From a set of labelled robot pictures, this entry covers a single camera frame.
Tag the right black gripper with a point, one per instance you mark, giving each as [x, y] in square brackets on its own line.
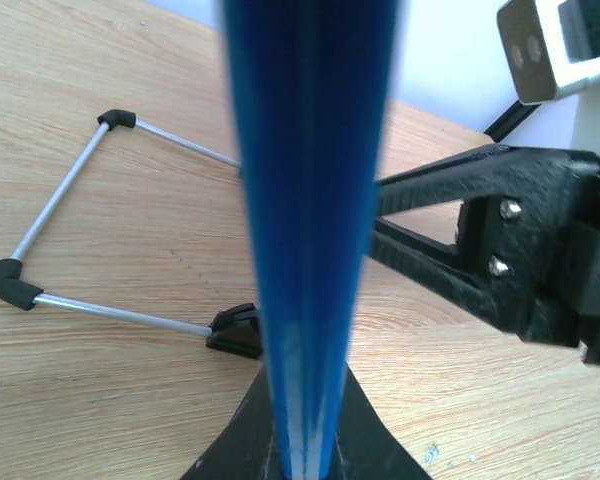
[527, 259]

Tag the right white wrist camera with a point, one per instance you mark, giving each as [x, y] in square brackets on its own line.
[552, 47]

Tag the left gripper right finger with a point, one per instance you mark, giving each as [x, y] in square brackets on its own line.
[364, 448]

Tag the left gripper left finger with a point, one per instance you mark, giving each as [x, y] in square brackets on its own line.
[247, 448]

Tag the blue framed whiteboard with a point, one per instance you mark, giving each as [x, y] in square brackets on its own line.
[309, 83]

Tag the black metal frame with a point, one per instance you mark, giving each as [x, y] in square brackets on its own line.
[509, 120]

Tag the metal wire whiteboard stand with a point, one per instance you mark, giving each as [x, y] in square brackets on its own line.
[139, 230]

